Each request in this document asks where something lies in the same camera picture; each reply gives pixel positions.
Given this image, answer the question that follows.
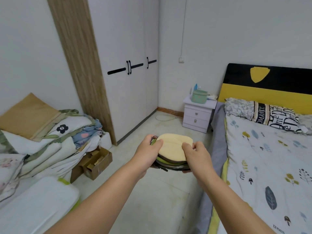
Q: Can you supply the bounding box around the blue patterned cloth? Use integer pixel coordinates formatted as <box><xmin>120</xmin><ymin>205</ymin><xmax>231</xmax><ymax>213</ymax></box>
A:
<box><xmin>72</xmin><ymin>119</ymin><xmax>104</xmax><ymax>150</ymax></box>

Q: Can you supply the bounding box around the white quilt with black flower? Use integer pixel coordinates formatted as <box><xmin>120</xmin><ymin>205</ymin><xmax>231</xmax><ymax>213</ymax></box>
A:
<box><xmin>0</xmin><ymin>109</ymin><xmax>99</xmax><ymax>180</ymax></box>

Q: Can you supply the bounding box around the tan pillow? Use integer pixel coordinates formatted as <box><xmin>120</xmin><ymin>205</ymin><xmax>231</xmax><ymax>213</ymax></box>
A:
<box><xmin>0</xmin><ymin>92</ymin><xmax>67</xmax><ymax>142</ymax></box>

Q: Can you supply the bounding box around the black and white lettered pillow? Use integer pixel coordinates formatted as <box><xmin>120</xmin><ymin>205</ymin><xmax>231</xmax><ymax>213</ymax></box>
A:
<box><xmin>252</xmin><ymin>101</ymin><xmax>303</xmax><ymax>132</ymax></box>

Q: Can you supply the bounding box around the black and yellow headboard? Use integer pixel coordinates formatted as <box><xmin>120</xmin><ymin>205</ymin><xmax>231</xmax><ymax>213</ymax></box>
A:
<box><xmin>217</xmin><ymin>63</ymin><xmax>312</xmax><ymax>115</ymax></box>

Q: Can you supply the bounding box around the person's left forearm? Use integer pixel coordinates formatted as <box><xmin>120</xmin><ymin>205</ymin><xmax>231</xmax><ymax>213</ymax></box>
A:
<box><xmin>45</xmin><ymin>159</ymin><xmax>148</xmax><ymax>234</ymax></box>

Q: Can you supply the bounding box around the black wardrobe handle with bracket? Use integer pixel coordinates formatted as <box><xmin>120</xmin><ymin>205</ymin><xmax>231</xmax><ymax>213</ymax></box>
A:
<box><xmin>126</xmin><ymin>60</ymin><xmax>144</xmax><ymax>75</ymax></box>

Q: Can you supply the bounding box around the lilac two-drawer nightstand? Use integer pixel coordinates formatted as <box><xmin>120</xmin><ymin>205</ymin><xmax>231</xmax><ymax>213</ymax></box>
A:
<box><xmin>182</xmin><ymin>95</ymin><xmax>218</xmax><ymax>134</ymax></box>

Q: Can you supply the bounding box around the white storage box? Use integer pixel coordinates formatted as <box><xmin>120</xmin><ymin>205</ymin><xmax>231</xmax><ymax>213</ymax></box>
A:
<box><xmin>97</xmin><ymin>131</ymin><xmax>113</xmax><ymax>151</ymax></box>

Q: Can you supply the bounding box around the green storage case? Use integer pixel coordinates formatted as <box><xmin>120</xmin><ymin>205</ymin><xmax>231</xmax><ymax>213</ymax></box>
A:
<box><xmin>191</xmin><ymin>90</ymin><xmax>208</xmax><ymax>104</ymax></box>

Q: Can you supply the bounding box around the person's right hand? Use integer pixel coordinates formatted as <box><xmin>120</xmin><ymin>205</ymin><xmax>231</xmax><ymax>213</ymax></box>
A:
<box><xmin>182</xmin><ymin>141</ymin><xmax>218</xmax><ymax>177</ymax></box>

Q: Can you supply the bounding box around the white folded mattress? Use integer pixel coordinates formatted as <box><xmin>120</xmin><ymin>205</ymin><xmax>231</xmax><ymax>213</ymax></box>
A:
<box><xmin>0</xmin><ymin>176</ymin><xmax>81</xmax><ymax>234</ymax></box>

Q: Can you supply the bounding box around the white wardrobe with wood side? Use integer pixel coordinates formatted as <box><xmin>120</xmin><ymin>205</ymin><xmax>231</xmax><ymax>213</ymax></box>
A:
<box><xmin>46</xmin><ymin>0</ymin><xmax>160</xmax><ymax>146</ymax></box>

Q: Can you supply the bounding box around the grey bed sheet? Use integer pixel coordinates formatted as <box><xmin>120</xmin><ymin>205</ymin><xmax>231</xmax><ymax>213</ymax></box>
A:
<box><xmin>195</xmin><ymin>102</ymin><xmax>229</xmax><ymax>234</ymax></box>

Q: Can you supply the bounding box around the pale grey pillow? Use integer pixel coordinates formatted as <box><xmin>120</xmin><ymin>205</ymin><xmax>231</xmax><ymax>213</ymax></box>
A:
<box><xmin>296</xmin><ymin>113</ymin><xmax>312</xmax><ymax>135</ymax></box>

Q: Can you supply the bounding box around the person's right forearm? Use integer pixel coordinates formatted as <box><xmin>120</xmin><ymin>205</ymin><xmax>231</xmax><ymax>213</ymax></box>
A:
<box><xmin>192</xmin><ymin>169</ymin><xmax>277</xmax><ymax>234</ymax></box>

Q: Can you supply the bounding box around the brown cardboard box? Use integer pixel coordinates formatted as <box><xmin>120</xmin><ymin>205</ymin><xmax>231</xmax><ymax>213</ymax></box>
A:
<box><xmin>70</xmin><ymin>147</ymin><xmax>113</xmax><ymax>184</ymax></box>

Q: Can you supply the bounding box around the grey floral pillow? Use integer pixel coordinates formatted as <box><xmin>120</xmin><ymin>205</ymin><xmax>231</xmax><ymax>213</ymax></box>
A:
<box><xmin>224</xmin><ymin>97</ymin><xmax>255</xmax><ymax>121</ymax></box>

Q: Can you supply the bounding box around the wooden baseboard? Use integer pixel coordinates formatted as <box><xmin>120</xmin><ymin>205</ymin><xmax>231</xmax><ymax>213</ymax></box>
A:
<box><xmin>157</xmin><ymin>107</ymin><xmax>185</xmax><ymax>118</ymax></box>

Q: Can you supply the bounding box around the leaf print quilt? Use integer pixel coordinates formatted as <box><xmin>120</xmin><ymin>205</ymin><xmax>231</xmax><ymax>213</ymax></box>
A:
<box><xmin>210</xmin><ymin>111</ymin><xmax>312</xmax><ymax>234</ymax></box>

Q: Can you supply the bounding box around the cream round seat pad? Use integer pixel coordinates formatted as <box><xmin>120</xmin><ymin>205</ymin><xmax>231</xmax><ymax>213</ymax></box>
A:
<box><xmin>156</xmin><ymin>133</ymin><xmax>194</xmax><ymax>163</ymax></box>

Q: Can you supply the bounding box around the pink floral pillow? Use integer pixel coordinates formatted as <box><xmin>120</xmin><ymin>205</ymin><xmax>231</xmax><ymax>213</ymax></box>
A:
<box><xmin>0</xmin><ymin>153</ymin><xmax>27</xmax><ymax>203</ymax></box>

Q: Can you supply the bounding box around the person's left hand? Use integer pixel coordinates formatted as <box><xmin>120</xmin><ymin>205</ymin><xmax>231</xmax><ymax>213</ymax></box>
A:
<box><xmin>132</xmin><ymin>135</ymin><xmax>164</xmax><ymax>178</ymax></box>

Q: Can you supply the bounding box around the stack of coloured round pads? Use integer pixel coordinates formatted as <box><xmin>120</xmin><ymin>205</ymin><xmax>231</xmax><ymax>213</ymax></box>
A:
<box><xmin>149</xmin><ymin>136</ymin><xmax>193</xmax><ymax>172</ymax></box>

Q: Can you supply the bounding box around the white floor cable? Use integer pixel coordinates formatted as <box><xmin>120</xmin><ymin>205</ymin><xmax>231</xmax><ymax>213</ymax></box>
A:
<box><xmin>155</xmin><ymin>114</ymin><xmax>177</xmax><ymax>122</ymax></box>

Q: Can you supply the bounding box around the white wall cable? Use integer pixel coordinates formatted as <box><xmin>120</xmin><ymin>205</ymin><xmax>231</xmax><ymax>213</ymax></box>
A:
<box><xmin>181</xmin><ymin>0</ymin><xmax>188</xmax><ymax>57</ymax></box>

